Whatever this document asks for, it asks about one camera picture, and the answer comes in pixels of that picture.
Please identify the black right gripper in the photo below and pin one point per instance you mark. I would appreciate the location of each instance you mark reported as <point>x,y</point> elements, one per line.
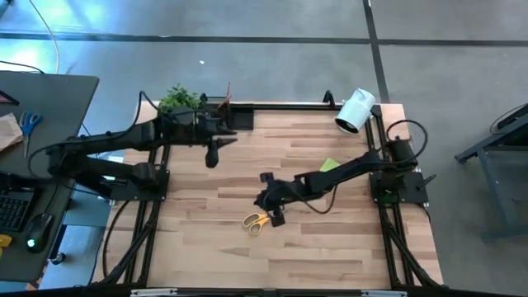
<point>282,194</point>

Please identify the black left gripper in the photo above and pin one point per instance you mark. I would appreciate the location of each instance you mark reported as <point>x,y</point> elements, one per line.
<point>189,125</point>

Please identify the green sticky note pad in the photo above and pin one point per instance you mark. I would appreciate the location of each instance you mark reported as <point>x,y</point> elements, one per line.
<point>328,165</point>

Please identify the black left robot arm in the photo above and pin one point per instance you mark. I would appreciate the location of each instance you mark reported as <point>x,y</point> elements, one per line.
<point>115,138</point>

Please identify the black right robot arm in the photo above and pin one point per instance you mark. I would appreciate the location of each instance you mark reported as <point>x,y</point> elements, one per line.
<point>342,175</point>

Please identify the black mesh desk organizer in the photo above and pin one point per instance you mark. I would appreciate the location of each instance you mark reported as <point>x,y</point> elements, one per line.
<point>243,117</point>

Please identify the green plant in white pot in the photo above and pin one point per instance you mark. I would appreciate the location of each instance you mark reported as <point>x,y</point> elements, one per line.
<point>179,97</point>

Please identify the black side desk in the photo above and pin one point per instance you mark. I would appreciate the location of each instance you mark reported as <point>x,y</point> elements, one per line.
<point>53,107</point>

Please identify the small black caster wheel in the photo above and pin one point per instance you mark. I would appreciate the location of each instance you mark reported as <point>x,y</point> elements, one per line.
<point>57,258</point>

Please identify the black computer mouse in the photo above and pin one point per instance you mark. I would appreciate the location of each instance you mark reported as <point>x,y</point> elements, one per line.
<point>39,231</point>

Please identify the brown paper bag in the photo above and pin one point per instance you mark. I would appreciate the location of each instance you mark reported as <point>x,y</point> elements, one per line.
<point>7,132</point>

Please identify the black keyboard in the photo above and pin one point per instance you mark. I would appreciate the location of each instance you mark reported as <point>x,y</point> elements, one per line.
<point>11,212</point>

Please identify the yellow object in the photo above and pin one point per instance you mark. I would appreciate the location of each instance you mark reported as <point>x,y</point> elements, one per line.
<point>3,243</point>

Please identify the black aluminium table frame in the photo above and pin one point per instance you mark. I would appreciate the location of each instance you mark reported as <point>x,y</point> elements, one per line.
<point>373,247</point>

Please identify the silver hinge bracket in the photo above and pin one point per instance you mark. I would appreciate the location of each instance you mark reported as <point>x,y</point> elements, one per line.
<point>153,292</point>
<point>383,293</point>

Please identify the dark steel frame stand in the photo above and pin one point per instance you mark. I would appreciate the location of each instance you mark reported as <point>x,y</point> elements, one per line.
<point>495,194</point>

